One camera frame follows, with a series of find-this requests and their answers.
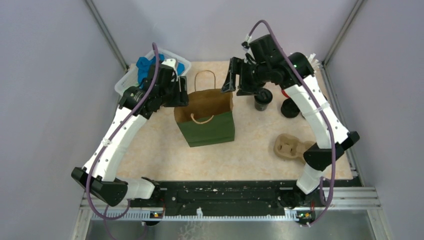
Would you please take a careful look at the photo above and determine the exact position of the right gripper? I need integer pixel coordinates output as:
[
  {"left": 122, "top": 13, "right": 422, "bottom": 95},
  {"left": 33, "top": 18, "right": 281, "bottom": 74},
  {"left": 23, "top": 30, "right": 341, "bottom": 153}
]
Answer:
[{"left": 221, "top": 57, "right": 269, "bottom": 97}]

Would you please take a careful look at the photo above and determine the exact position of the green brown paper bag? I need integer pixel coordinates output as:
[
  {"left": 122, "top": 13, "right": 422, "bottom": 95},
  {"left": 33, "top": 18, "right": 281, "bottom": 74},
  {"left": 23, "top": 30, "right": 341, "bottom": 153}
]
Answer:
[{"left": 173, "top": 88, "right": 236, "bottom": 148}]

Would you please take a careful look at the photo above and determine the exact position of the stack of black lids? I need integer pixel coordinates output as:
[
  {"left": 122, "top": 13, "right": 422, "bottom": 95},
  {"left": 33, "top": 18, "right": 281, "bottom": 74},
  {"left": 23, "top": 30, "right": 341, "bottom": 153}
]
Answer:
[{"left": 280, "top": 98, "right": 300, "bottom": 119}]

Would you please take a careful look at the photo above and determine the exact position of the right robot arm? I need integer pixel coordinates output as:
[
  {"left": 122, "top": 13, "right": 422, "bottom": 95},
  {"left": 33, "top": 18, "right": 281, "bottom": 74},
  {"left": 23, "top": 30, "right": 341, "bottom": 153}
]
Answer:
[{"left": 221, "top": 34, "right": 360, "bottom": 206}]

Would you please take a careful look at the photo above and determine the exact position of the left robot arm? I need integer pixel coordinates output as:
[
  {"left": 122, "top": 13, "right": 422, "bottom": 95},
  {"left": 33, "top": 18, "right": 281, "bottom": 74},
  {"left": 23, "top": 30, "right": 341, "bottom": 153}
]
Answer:
[{"left": 71, "top": 58, "right": 189, "bottom": 207}]

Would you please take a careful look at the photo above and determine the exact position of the blue cloth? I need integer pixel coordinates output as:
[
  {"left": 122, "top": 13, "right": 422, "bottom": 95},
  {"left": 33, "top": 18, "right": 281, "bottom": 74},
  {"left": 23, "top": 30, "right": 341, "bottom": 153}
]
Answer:
[{"left": 136, "top": 53, "right": 189, "bottom": 87}]

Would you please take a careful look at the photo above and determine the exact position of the red cylindrical straw holder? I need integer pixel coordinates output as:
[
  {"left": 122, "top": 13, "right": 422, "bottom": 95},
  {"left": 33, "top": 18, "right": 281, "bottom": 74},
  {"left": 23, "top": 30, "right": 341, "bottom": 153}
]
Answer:
[{"left": 281, "top": 89, "right": 291, "bottom": 99}]

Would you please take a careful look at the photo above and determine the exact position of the white plastic basket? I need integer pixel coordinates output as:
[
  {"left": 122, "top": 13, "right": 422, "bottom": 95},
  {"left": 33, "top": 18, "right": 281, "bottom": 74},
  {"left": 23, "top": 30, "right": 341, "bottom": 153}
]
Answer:
[{"left": 114, "top": 47, "right": 192, "bottom": 97}]

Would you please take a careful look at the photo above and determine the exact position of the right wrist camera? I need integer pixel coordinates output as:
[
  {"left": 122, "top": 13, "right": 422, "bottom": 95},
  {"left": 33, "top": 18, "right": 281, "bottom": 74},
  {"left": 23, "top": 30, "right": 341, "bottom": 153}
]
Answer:
[{"left": 241, "top": 41, "right": 256, "bottom": 64}]

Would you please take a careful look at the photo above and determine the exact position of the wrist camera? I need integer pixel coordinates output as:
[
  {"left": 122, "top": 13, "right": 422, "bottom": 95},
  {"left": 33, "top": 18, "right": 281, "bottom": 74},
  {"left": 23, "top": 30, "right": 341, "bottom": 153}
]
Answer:
[
  {"left": 161, "top": 58, "right": 178, "bottom": 82},
  {"left": 241, "top": 41, "right": 256, "bottom": 64}
]

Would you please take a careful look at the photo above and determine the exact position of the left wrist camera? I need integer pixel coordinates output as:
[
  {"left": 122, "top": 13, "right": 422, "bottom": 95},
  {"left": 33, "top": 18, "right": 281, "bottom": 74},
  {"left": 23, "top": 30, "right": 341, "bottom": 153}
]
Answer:
[{"left": 161, "top": 58, "right": 178, "bottom": 82}]

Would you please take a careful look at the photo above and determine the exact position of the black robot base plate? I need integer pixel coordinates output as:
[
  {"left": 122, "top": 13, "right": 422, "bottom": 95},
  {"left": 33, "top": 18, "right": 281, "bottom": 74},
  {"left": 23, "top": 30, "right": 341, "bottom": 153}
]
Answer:
[{"left": 130, "top": 180, "right": 322, "bottom": 217}]

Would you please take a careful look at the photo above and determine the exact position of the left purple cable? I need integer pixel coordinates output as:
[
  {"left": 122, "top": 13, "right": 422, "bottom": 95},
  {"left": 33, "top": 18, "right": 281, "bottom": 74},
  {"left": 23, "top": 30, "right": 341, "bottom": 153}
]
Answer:
[{"left": 85, "top": 42, "right": 160, "bottom": 240}]

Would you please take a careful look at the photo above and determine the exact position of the purple cable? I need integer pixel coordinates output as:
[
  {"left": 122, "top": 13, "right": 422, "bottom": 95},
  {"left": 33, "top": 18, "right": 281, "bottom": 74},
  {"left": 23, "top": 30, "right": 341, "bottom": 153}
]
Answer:
[
  {"left": 243, "top": 19, "right": 337, "bottom": 229},
  {"left": 85, "top": 42, "right": 160, "bottom": 240}
]

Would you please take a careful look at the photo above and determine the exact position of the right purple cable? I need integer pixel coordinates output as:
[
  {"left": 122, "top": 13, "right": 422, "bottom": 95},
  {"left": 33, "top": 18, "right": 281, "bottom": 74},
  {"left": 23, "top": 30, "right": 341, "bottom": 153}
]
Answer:
[{"left": 243, "top": 19, "right": 337, "bottom": 229}]

